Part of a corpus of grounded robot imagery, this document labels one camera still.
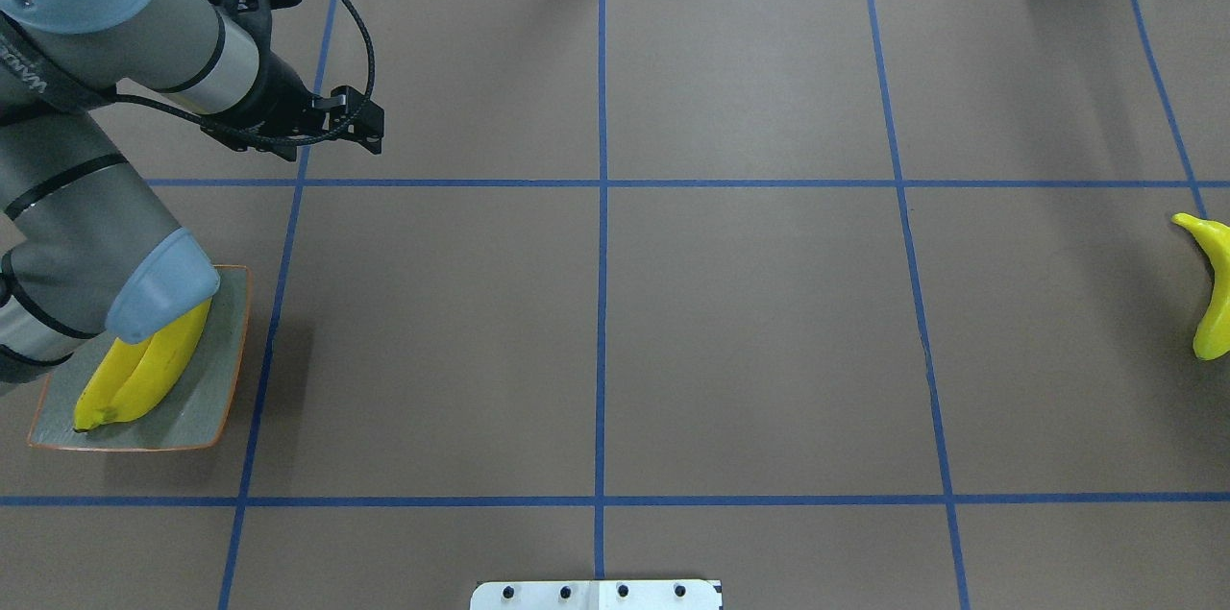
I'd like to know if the yellow banana top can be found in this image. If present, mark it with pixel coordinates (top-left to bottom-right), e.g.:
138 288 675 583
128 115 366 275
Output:
1171 212 1229 362

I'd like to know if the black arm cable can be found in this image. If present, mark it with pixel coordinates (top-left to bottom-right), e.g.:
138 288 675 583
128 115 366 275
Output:
106 0 376 150

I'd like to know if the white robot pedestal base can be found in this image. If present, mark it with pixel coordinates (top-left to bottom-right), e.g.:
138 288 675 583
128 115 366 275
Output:
469 578 724 609

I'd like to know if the grey square plate orange rim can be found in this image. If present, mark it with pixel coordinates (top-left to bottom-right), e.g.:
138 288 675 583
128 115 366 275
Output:
27 264 252 453

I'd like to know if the yellow banana carried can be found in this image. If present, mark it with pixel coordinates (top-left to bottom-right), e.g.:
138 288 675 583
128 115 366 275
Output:
73 338 151 433

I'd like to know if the yellow banana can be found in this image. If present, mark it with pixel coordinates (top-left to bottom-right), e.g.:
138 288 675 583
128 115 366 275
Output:
105 299 212 426
1171 212 1229 362

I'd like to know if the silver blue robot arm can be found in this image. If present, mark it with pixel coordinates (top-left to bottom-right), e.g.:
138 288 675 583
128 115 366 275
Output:
1 0 385 391

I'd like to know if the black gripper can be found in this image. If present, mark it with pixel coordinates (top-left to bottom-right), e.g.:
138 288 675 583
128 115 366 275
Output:
200 50 385 156

